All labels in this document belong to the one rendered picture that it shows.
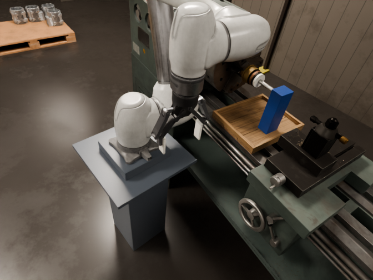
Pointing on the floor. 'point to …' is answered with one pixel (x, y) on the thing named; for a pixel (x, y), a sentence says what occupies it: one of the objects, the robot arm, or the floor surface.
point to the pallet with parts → (34, 28)
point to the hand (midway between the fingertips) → (180, 141)
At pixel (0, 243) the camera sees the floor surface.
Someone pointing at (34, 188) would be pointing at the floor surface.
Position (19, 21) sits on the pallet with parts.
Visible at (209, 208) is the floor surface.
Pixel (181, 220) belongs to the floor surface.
